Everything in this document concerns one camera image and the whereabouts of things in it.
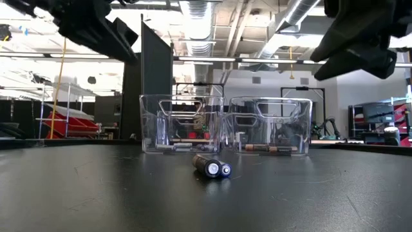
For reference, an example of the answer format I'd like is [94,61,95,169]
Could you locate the dark monitor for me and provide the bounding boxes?
[362,101,396,124]

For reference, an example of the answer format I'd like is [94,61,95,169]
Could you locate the black office chair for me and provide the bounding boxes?
[0,121,25,140]

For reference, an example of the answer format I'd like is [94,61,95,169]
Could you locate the grey round canister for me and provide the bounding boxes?
[383,126,401,147]

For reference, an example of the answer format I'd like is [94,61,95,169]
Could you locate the black metal frame stand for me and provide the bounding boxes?
[280,86,326,130]

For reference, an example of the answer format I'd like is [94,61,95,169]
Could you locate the silver ventilation duct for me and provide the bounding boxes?
[256,0,323,61]
[178,0,216,96]

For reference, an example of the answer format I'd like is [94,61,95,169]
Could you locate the dark partition panel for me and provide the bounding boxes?
[120,13,174,140]

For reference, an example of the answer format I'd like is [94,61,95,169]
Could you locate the silver metal shelf rack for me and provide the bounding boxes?
[34,82,85,140]

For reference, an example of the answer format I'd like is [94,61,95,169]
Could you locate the red storage bins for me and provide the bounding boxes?
[44,110,100,140]

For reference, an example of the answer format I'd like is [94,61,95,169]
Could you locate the yellow hanging strap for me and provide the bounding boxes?
[288,46,295,81]

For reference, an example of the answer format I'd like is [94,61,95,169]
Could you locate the wooden workbench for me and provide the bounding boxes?
[170,138,223,144]

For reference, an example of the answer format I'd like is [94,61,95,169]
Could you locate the thin yellow cord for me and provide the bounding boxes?
[49,37,68,140]

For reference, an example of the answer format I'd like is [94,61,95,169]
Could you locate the clear plastic bin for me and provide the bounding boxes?
[224,96,314,158]
[138,94,225,155]

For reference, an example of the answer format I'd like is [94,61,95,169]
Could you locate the red equipment rack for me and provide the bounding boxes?
[394,102,412,131]

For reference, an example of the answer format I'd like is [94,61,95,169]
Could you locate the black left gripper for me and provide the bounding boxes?
[5,0,139,65]

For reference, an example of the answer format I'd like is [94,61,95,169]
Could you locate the black battery with copper end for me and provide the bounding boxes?
[192,153,222,179]
[244,144,270,152]
[268,146,299,154]

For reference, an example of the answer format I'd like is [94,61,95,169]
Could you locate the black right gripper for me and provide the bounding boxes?
[310,0,412,81]

